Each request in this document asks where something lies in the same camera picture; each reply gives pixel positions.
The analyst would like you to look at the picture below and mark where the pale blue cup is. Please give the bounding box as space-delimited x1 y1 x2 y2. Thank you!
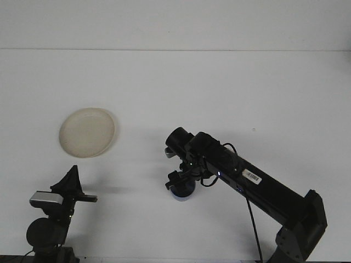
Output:
169 182 196 203

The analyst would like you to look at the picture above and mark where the pale round plate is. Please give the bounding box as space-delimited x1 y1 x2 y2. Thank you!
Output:
59 107 120 159

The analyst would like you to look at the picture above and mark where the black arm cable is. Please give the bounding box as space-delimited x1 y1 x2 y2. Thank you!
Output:
200 141 264 262

